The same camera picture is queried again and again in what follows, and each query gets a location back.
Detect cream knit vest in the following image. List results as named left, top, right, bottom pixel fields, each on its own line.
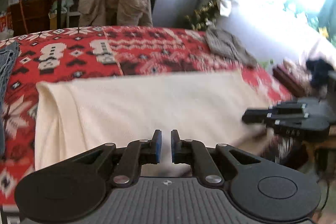
left=34, top=70, right=275, bottom=177

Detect dark blue fuzzy cloth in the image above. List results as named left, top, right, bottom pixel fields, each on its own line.
left=306, top=57, right=334, bottom=89

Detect blue jeans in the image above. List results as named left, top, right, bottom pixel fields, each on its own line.
left=0, top=40, right=21, bottom=159

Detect grey garment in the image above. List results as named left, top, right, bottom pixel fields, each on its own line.
left=205, top=28, right=259, bottom=68

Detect white tied curtain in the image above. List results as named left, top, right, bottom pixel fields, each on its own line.
left=218, top=0, right=239, bottom=18

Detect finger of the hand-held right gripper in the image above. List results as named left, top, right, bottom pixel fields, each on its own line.
left=241, top=102, right=308, bottom=125

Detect dark chair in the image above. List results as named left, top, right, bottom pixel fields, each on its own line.
left=105, top=0, right=118, bottom=26

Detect red broom handle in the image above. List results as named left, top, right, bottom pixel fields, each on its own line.
left=18, top=0, right=28, bottom=34

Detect red patterned blanket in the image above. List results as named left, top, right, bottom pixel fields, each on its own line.
left=0, top=25, right=297, bottom=224

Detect cream clothes pile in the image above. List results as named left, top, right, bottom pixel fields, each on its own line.
left=282, top=57, right=315, bottom=88

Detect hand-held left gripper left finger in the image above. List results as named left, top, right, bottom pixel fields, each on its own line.
left=75, top=129, right=163, bottom=187

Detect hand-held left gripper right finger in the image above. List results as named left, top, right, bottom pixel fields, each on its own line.
left=171, top=129, right=261, bottom=187

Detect small Christmas tree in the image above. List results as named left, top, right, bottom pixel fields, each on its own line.
left=185, top=0, right=223, bottom=31

